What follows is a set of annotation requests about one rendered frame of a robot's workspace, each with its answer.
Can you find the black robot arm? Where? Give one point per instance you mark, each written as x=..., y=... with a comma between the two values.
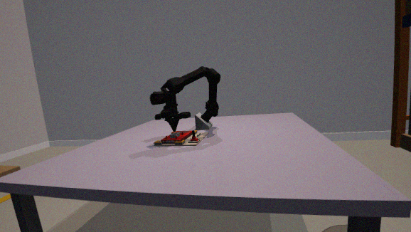
x=175, y=85

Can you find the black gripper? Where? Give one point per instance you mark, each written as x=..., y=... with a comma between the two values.
x=173, y=121

